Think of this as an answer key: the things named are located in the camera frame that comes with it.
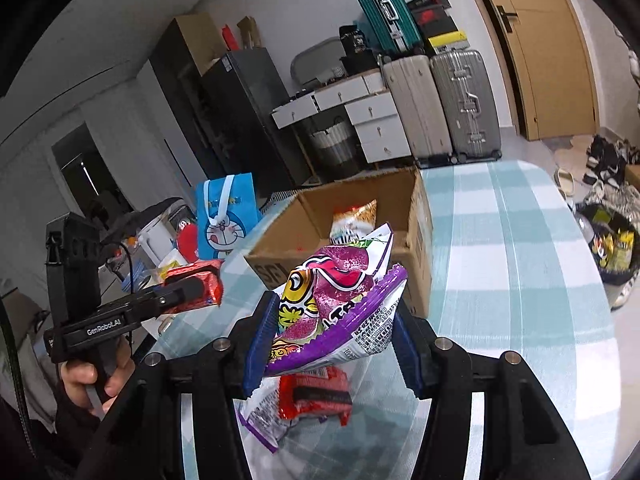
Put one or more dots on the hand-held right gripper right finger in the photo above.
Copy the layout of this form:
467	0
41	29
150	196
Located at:
409	357

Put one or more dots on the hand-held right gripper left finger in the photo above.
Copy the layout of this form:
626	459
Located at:
262	340

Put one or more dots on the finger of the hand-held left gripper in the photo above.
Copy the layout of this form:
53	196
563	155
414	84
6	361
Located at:
182	295

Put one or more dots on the red foil snack packet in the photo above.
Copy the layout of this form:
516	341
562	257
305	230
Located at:
310	395
205	272

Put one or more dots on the purple snack packet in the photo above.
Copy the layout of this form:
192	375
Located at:
325	310

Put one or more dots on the brown cardboard box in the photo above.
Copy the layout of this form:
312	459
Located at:
305	210

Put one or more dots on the silver noodle snack packet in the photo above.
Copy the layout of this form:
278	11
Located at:
355	220

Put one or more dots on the person's left forearm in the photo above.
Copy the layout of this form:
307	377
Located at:
60	440

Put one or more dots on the person's left hand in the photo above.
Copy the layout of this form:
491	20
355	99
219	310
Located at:
74	380

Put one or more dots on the yellow carton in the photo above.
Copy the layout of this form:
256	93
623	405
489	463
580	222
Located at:
172	262

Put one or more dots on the white kitchen appliance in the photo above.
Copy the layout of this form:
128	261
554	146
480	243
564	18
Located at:
152	240

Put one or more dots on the grey cloth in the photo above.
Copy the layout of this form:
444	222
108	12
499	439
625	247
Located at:
40	350

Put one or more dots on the blue cartoon tote bag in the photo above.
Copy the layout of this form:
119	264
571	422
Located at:
235	200

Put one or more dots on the black refrigerator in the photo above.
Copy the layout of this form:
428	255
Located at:
250	110

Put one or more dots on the woven laundry basket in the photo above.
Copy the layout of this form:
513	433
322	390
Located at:
332	147

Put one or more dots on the white drawer cabinet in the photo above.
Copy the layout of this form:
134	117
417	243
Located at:
380	135

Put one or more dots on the black trash bin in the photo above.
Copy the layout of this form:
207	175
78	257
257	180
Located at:
610	245

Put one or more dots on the white slipper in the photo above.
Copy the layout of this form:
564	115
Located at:
565	181

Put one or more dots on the beige suitcase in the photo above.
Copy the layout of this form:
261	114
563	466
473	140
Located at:
415	110

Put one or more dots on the silver suitcase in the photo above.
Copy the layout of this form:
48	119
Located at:
450	110

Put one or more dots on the tall cardboard box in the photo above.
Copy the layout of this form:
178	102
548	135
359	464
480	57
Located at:
200	40

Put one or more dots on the red paper bag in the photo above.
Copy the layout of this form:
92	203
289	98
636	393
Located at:
230	37

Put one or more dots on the oval white-framed mirror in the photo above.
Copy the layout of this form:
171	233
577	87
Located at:
315	60

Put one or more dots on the brown paper bag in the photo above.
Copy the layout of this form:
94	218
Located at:
248	32

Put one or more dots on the pile of black white shoes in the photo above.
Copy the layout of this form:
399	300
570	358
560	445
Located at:
607	157

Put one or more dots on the black storage box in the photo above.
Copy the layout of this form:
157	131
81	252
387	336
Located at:
360	64

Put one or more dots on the black printed bag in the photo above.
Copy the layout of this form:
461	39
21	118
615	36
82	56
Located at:
356	39

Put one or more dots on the yellow black box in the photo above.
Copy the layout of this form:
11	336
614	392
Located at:
447	40

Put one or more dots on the wooden door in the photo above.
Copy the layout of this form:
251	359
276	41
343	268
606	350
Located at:
545	60

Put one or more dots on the teal suitcase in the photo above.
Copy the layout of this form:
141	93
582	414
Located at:
370	10

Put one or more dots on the black red shoe box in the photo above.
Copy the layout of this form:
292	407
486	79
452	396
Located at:
430	16

